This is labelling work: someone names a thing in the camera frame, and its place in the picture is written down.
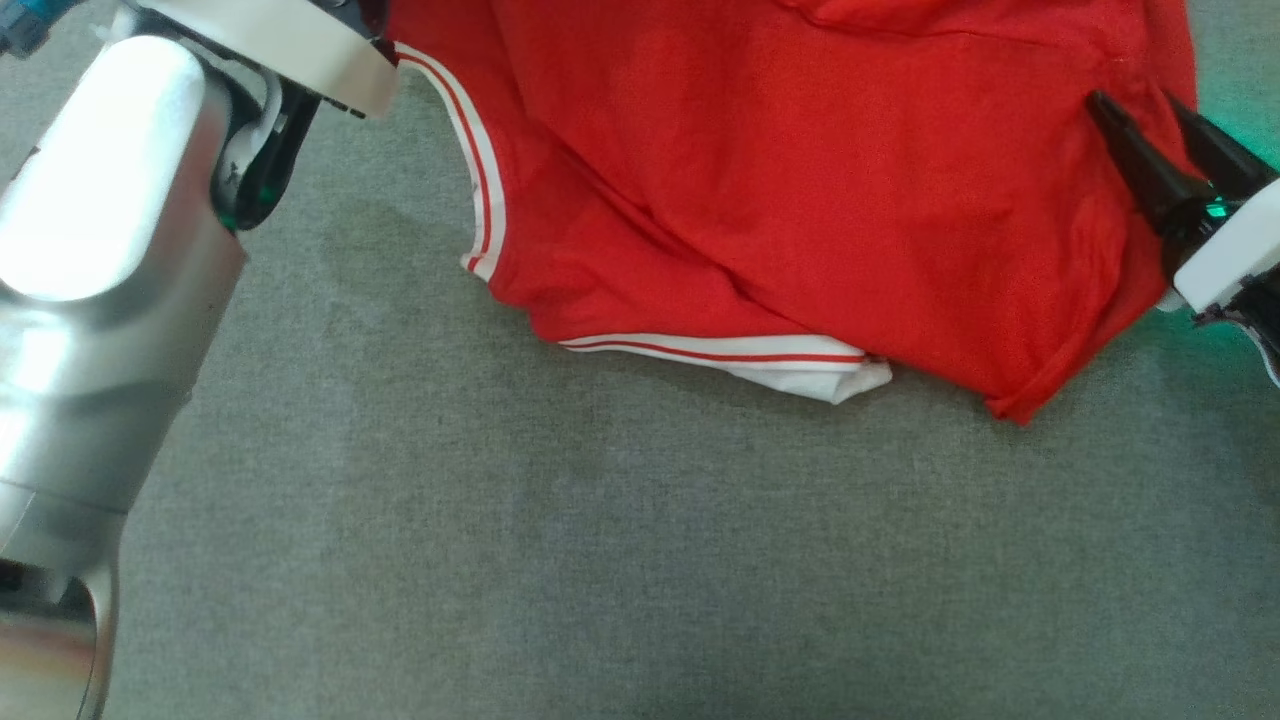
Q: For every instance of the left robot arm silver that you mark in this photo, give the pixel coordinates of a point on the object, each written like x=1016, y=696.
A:
x=90, y=300

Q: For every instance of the large grey sofa seat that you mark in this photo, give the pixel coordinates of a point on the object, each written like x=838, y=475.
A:
x=600, y=550

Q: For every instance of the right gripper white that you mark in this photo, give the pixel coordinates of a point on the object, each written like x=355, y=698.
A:
x=1235, y=245

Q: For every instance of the red Bulls jersey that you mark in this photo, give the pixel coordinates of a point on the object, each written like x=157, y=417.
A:
x=800, y=200

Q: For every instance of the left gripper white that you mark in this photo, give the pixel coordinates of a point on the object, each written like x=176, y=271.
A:
x=290, y=45

